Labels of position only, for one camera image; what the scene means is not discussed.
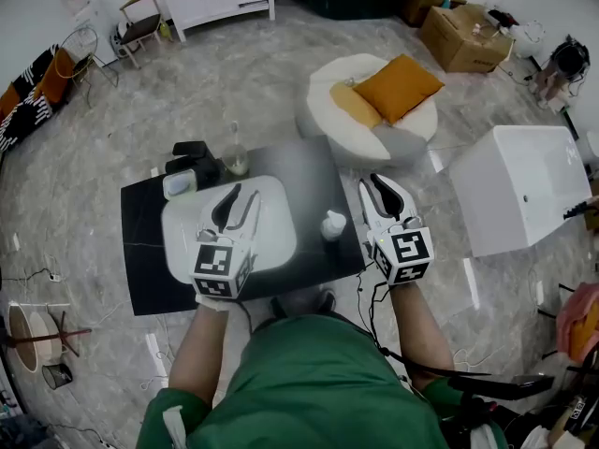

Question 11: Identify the green soap dish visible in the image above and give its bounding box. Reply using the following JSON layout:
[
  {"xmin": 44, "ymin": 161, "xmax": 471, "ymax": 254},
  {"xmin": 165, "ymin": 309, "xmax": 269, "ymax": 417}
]
[{"xmin": 161, "ymin": 168, "xmax": 199, "ymax": 202}]

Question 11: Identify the wooden chair with dark seat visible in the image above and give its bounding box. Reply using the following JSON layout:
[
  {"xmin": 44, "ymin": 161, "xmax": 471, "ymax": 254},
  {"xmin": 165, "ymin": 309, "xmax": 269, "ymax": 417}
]
[{"xmin": 118, "ymin": 0, "xmax": 166, "ymax": 70}]

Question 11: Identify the oval wooden mirror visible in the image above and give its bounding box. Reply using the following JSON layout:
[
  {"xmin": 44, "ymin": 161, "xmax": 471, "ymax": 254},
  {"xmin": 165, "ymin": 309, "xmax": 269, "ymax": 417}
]
[{"xmin": 6, "ymin": 303, "xmax": 66, "ymax": 374}]

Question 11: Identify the white sink basin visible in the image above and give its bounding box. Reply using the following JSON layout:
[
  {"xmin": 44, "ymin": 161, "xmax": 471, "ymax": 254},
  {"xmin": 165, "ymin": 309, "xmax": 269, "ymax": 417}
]
[{"xmin": 160, "ymin": 174, "xmax": 300, "ymax": 285}]

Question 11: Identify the white water dispenser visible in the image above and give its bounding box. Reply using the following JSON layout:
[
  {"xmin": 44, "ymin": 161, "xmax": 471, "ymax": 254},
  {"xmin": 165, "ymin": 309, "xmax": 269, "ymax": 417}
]
[{"xmin": 59, "ymin": 0, "xmax": 114, "ymax": 58}]

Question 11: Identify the wire frame chair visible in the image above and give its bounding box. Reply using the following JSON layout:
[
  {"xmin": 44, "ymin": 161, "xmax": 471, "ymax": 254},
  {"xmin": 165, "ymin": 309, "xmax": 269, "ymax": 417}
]
[{"xmin": 59, "ymin": 25, "xmax": 121, "ymax": 108}]

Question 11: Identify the black cable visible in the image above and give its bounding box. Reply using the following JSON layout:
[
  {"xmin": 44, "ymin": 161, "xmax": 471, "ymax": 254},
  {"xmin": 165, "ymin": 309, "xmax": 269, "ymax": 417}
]
[{"xmin": 355, "ymin": 268, "xmax": 492, "ymax": 378}]

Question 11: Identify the person's left forearm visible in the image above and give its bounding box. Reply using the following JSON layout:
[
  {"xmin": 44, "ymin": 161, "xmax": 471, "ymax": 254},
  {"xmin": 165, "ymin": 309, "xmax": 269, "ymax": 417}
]
[{"xmin": 167, "ymin": 296, "xmax": 250, "ymax": 410}]

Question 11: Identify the white pump bottle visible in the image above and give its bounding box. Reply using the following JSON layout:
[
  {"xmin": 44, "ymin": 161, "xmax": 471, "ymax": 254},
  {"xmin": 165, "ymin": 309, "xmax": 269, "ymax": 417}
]
[{"xmin": 319, "ymin": 209, "xmax": 348, "ymax": 243}]

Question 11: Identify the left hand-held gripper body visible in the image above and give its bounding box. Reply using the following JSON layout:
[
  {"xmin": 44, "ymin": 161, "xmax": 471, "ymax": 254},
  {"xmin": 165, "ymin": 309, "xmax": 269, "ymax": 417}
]
[{"xmin": 188, "ymin": 228, "xmax": 257, "ymax": 301}]

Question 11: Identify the person's black shoe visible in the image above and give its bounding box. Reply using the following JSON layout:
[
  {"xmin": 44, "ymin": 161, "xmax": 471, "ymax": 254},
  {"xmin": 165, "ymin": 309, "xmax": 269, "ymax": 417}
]
[
  {"xmin": 316, "ymin": 287, "xmax": 339, "ymax": 316},
  {"xmin": 268, "ymin": 294, "xmax": 290, "ymax": 321}
]

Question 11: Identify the pink cloth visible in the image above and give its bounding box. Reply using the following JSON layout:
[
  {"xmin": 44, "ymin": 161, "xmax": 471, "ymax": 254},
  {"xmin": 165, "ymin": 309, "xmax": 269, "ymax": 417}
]
[{"xmin": 555, "ymin": 282, "xmax": 599, "ymax": 365}]

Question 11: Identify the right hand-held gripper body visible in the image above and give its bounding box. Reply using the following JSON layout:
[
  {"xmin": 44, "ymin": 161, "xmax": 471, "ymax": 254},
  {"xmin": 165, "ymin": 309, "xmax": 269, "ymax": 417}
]
[{"xmin": 365, "ymin": 216, "xmax": 436, "ymax": 288}]

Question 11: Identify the green toothbrush cup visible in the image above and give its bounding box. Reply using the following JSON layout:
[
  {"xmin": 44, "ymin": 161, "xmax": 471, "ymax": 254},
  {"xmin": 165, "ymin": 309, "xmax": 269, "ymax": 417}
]
[{"xmin": 220, "ymin": 145, "xmax": 251, "ymax": 177}]

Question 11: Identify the white cube table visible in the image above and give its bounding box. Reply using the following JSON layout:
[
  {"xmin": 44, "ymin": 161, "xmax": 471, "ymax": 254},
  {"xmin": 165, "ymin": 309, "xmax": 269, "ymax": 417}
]
[{"xmin": 449, "ymin": 124, "xmax": 593, "ymax": 258}]

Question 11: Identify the small white fan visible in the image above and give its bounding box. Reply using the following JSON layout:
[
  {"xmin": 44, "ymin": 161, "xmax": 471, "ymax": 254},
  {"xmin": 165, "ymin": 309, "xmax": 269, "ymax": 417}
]
[{"xmin": 109, "ymin": 20, "xmax": 142, "ymax": 61}]

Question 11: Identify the yellow cushion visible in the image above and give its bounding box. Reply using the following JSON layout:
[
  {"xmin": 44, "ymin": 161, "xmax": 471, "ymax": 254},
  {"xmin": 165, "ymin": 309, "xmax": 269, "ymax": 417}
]
[{"xmin": 329, "ymin": 81, "xmax": 383, "ymax": 131}]

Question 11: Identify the person's right forearm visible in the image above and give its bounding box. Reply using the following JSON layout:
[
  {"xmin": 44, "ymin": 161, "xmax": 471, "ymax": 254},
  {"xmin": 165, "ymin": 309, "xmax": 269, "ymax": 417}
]
[{"xmin": 387, "ymin": 281, "xmax": 457, "ymax": 393}]

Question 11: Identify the orange sofa with striped throw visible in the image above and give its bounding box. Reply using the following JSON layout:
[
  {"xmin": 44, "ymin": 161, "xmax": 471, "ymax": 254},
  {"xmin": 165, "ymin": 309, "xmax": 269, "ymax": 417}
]
[{"xmin": 0, "ymin": 42, "xmax": 77, "ymax": 159}]

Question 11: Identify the white beanbag seat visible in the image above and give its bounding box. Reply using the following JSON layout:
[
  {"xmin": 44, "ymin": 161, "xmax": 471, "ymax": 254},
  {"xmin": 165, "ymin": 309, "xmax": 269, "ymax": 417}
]
[{"xmin": 295, "ymin": 53, "xmax": 440, "ymax": 168}]

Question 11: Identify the black mesh wastebasket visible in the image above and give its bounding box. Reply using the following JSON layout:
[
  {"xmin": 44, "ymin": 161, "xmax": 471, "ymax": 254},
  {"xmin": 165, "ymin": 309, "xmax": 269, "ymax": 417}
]
[{"xmin": 41, "ymin": 362, "xmax": 74, "ymax": 391}]

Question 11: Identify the large cardboard box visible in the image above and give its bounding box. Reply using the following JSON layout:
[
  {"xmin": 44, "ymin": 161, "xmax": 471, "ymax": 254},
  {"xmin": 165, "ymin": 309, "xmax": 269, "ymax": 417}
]
[{"xmin": 417, "ymin": 2, "xmax": 515, "ymax": 75}]

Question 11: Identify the orange cushion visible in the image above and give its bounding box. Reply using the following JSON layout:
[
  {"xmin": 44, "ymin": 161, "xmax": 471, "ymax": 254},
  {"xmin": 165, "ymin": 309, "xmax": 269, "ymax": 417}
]
[{"xmin": 352, "ymin": 53, "xmax": 446, "ymax": 126}]

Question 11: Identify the person's short-sleeved shirt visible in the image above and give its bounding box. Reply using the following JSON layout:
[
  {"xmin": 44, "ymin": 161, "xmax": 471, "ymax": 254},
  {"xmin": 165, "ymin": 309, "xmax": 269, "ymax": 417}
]
[{"xmin": 134, "ymin": 313, "xmax": 510, "ymax": 449}]

